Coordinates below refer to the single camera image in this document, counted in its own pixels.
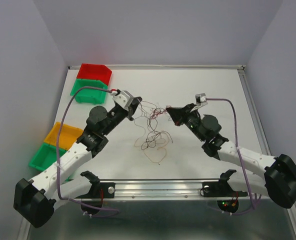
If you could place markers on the red plastic bin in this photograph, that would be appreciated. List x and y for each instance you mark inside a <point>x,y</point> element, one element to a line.
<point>95,72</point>

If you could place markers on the aluminium back rail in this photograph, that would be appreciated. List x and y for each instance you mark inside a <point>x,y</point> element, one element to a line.
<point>173,66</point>

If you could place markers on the green plastic bin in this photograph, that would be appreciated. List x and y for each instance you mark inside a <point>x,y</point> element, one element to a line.
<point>90,96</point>
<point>44,157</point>

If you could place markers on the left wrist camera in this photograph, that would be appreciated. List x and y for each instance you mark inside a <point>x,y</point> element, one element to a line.
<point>124,99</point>

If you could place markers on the far green plastic bin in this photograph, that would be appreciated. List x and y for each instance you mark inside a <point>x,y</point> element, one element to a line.
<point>90,96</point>

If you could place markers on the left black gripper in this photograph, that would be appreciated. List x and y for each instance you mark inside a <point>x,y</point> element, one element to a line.
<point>131,110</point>

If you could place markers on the yellow plastic bin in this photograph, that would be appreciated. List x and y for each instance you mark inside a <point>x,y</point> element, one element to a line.
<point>67,138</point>

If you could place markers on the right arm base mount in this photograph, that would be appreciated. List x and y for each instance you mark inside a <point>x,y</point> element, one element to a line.
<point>221,189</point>

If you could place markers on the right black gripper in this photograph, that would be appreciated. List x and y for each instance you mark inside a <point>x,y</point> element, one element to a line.
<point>180,114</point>

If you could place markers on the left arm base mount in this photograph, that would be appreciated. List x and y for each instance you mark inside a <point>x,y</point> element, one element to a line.
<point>89,192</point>

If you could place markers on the aluminium rail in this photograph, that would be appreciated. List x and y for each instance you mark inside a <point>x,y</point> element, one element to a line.
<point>158,189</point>
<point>173,66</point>
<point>258,120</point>

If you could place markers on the aluminium front rail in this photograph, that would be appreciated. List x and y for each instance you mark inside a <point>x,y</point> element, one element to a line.
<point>158,189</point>

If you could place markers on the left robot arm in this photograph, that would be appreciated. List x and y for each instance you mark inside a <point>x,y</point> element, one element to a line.
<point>34,199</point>

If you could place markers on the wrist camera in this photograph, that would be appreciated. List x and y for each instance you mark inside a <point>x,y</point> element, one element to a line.
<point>124,99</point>
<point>201,101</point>

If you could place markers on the aluminium right side rail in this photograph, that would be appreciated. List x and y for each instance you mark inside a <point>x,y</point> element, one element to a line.
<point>258,120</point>

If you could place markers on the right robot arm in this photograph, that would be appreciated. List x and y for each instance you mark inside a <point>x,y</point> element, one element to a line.
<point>275,176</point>

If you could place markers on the near green plastic bin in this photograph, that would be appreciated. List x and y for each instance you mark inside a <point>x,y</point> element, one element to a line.
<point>44,157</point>

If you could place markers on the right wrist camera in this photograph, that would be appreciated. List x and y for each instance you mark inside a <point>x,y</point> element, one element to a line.
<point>201,101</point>

